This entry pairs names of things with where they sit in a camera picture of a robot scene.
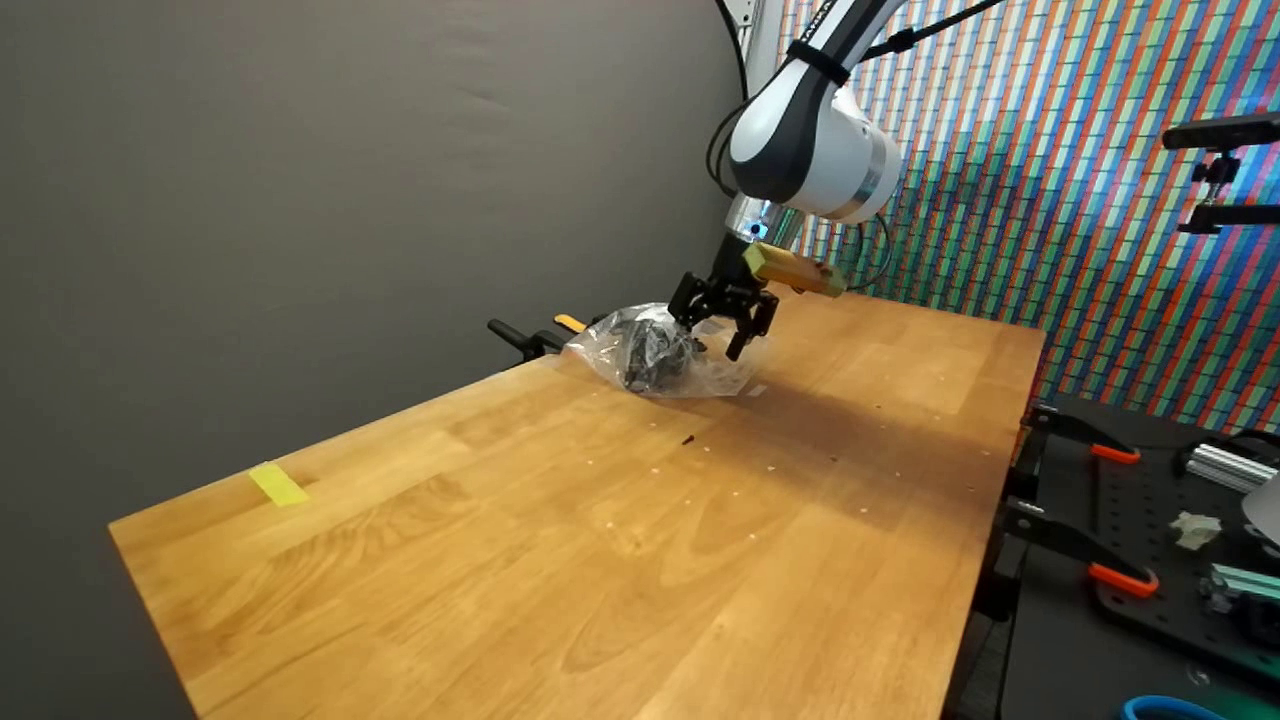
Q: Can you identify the black camera stand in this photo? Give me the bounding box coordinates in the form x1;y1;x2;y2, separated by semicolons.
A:
1155;110;1280;241

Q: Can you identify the black table clamp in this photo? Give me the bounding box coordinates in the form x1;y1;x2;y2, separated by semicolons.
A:
482;316;571;365

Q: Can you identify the silver metal bar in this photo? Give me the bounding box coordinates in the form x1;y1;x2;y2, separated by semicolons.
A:
1180;441;1280;493

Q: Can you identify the black pegboard bench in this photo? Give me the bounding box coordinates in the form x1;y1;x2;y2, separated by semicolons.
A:
947;392;1280;720

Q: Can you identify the black clamp orange handle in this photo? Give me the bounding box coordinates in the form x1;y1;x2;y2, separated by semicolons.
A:
998;495;1164;604
1019;399;1146;473

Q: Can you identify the blue ring tool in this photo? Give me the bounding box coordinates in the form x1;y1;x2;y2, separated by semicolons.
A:
1116;692;1228;720

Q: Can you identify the black cable bundle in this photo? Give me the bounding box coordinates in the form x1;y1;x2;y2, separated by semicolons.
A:
606;308;707;395

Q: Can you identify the clear plastic bag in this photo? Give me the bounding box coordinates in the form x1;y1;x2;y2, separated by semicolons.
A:
564;298;761;404

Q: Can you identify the tan wrist camera box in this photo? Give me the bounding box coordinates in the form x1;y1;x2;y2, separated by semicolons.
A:
738;241;852;298

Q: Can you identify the white round object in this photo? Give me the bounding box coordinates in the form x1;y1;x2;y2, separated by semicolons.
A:
1236;476;1280;551

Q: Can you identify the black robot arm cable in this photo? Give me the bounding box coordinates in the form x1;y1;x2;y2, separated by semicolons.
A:
701;0;1006;190

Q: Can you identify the teal aluminium bar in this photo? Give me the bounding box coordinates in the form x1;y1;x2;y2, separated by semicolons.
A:
1198;560;1280;612

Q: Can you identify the white backdrop frame pole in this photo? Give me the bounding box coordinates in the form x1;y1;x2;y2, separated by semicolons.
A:
737;0;791;100

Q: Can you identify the yellow tape strip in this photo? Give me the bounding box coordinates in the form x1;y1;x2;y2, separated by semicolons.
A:
244;462;314;511

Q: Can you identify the crumpled white paper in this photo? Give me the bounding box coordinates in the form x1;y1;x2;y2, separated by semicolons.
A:
1166;507;1228;557

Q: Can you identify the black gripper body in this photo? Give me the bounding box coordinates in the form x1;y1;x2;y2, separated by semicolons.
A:
703;234;767;290

